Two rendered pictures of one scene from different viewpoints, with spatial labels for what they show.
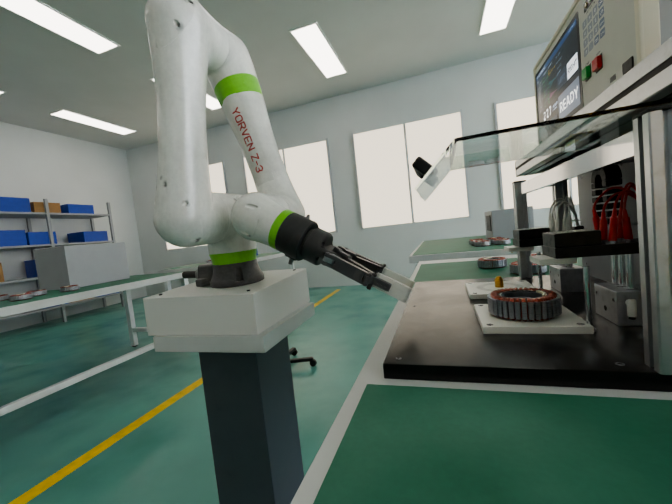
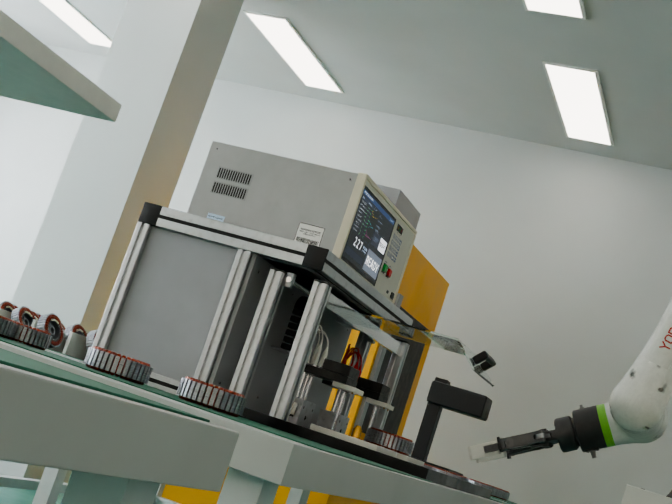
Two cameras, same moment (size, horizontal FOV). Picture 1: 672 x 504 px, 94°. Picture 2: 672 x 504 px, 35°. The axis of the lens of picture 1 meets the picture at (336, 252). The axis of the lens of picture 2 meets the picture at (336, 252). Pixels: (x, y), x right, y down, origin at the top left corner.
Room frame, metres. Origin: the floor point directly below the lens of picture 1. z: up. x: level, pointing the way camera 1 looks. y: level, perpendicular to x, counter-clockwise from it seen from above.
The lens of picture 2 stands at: (3.02, -0.41, 0.77)
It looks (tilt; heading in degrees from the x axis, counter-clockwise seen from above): 10 degrees up; 184
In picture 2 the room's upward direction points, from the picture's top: 19 degrees clockwise
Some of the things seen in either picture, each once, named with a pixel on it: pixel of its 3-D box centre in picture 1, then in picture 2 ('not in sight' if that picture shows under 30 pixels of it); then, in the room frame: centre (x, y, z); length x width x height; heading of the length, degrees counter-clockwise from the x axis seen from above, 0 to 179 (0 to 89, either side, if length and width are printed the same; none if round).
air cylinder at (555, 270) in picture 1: (566, 277); (296, 410); (0.73, -0.54, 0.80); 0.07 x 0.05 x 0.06; 161
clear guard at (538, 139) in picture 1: (526, 163); (423, 348); (0.49, -0.31, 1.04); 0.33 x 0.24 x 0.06; 71
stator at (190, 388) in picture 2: (491, 262); (211, 396); (1.30, -0.64, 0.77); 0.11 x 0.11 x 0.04
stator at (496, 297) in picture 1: (522, 303); (389, 441); (0.55, -0.32, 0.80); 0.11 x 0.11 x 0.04
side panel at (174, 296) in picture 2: not in sight; (170, 310); (0.84, -0.84, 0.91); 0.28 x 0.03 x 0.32; 71
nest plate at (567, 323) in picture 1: (523, 316); (385, 451); (0.55, -0.32, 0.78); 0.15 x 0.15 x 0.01; 71
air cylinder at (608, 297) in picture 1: (623, 302); (332, 424); (0.50, -0.46, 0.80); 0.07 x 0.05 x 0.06; 161
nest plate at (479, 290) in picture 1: (499, 289); (354, 440); (0.78, -0.40, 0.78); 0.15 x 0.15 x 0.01; 71
